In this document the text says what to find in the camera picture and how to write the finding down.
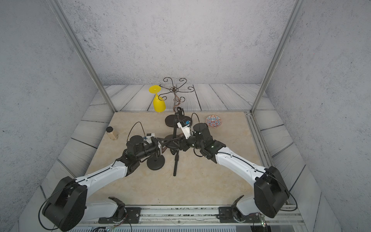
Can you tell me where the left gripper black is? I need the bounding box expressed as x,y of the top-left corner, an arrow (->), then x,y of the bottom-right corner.
135,137 -> 172,162

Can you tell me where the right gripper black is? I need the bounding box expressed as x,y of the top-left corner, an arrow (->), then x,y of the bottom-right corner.
170,132 -> 205,152

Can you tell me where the black round stand base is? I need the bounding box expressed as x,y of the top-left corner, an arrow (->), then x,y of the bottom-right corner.
163,135 -> 181,149

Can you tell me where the black microphone stand pole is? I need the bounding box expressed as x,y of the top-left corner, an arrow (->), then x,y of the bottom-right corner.
173,107 -> 184,139

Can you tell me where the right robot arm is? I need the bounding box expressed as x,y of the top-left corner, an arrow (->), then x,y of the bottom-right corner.
177,121 -> 290,222

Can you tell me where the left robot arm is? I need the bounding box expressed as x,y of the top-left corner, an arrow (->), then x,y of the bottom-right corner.
38,135 -> 162,232

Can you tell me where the spare black microphone pole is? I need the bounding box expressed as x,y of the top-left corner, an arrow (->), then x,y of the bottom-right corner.
173,150 -> 179,177

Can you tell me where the dark oval stand base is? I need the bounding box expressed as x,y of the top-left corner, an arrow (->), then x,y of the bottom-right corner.
165,115 -> 193,128

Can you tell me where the red blue patterned bowl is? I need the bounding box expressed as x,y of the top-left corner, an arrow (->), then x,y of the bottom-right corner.
205,115 -> 222,128

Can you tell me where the spice jar black lid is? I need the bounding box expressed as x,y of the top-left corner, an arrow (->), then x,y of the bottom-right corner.
106,126 -> 119,140

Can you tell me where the yellow plastic goblet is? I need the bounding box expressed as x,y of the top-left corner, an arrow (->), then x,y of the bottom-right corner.
149,85 -> 166,113

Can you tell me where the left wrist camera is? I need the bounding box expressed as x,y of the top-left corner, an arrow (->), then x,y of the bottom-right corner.
143,133 -> 155,144

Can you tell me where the scrolled wire holder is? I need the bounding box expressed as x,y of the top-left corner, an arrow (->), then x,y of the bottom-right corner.
158,77 -> 195,112

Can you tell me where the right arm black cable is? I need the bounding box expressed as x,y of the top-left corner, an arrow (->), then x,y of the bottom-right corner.
272,176 -> 298,212

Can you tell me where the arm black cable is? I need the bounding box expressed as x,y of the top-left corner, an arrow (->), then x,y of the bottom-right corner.
272,176 -> 298,212
37,188 -> 63,231

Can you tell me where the aluminium front rail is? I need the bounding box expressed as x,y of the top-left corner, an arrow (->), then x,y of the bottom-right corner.
71,205 -> 308,232

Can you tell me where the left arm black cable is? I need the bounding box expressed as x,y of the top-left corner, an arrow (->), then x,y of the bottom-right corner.
37,188 -> 63,231

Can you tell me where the aluminium right corner post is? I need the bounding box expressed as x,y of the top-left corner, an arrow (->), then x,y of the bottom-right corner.
250,0 -> 306,115

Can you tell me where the aluminium corner post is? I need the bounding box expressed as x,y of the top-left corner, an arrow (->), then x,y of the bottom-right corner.
47,0 -> 118,113
250,0 -> 306,115

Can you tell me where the aluminium left corner post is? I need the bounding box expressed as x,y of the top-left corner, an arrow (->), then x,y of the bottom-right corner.
47,0 -> 118,113

